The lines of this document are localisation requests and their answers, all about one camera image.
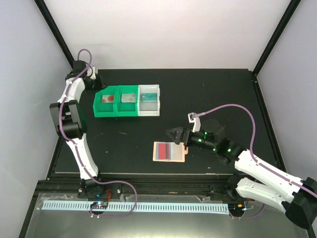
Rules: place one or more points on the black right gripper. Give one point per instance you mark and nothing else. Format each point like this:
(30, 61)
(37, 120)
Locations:
(180, 134)

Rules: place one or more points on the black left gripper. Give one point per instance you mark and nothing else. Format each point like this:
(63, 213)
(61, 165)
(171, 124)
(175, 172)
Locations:
(101, 84)

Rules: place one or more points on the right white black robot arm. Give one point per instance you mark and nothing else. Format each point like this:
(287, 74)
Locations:
(293, 196)

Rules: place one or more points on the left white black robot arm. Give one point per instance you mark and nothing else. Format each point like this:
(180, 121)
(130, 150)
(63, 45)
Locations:
(69, 120)

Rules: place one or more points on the white floral card in bin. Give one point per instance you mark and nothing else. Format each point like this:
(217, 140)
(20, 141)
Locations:
(128, 98)

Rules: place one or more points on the teal VIP card in bin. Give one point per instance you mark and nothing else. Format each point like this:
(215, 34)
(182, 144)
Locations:
(149, 97)

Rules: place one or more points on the left green plastic bin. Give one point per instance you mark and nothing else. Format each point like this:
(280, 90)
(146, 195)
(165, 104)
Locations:
(104, 110)

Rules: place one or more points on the green plastic bin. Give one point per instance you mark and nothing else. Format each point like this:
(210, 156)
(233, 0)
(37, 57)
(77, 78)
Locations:
(104, 110)
(125, 109)

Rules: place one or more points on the middle green plastic bin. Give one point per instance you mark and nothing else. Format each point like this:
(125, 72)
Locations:
(125, 109)

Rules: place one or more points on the white translucent plastic bin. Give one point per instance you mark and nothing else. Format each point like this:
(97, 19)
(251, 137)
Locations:
(148, 109)

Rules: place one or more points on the right small circuit board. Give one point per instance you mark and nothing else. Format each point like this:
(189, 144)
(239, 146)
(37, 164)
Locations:
(238, 207)

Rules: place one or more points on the small circuit board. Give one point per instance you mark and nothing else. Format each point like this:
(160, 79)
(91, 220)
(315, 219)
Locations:
(238, 207)
(99, 205)

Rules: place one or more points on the left small circuit board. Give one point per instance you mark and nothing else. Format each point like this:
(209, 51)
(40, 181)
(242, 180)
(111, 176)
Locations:
(99, 205)

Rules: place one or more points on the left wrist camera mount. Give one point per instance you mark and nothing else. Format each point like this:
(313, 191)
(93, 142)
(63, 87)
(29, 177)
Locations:
(92, 73)

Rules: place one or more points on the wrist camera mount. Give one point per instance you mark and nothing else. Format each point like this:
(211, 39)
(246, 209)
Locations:
(195, 120)
(92, 73)

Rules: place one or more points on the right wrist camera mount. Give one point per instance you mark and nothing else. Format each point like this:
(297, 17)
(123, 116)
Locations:
(195, 120)

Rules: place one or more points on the left black frame post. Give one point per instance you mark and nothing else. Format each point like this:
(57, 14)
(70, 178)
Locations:
(46, 14)

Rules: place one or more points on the black frame post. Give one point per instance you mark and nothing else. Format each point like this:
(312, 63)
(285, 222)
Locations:
(283, 22)
(46, 14)

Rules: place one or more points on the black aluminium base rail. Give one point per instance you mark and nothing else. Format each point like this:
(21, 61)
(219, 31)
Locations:
(213, 185)

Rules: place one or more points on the light blue slotted cable duct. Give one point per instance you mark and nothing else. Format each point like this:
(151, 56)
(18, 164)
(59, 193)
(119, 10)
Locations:
(205, 208)

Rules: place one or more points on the right black frame post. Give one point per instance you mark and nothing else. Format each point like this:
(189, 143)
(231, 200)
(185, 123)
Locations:
(283, 22)

